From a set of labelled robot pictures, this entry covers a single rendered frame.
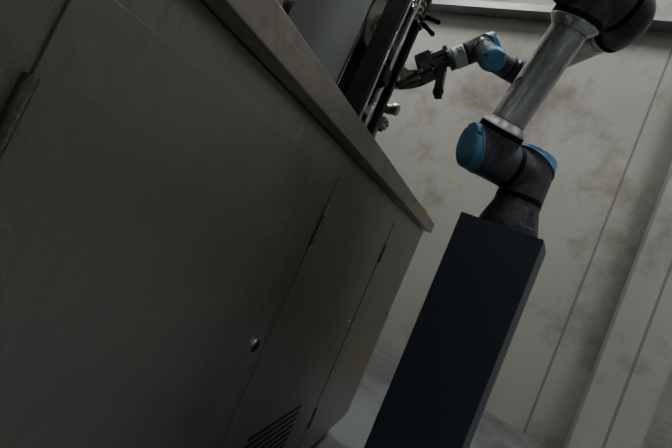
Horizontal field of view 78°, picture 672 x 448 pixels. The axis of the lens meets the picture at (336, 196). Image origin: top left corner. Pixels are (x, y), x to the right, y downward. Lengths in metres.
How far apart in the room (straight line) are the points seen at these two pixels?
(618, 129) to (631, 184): 0.41
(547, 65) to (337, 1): 0.59
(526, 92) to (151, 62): 0.90
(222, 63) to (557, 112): 3.29
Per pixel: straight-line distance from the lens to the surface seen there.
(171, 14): 0.36
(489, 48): 1.41
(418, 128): 3.72
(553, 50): 1.11
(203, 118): 0.40
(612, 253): 3.29
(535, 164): 1.16
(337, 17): 1.28
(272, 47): 0.41
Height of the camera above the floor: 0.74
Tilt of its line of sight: 4 degrees up
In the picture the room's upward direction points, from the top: 24 degrees clockwise
